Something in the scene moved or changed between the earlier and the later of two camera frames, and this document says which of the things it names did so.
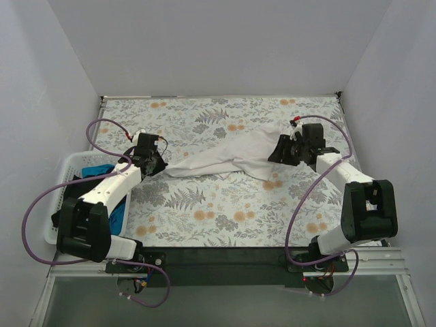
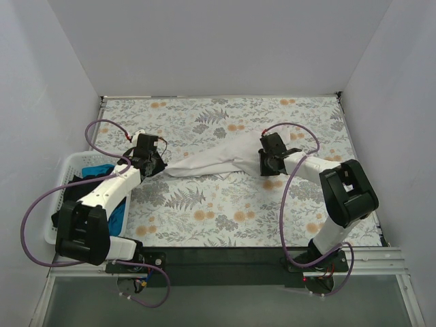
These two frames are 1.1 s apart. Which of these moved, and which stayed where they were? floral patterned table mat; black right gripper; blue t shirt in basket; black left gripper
Moved: black right gripper
Stayed: blue t shirt in basket; floral patterned table mat; black left gripper
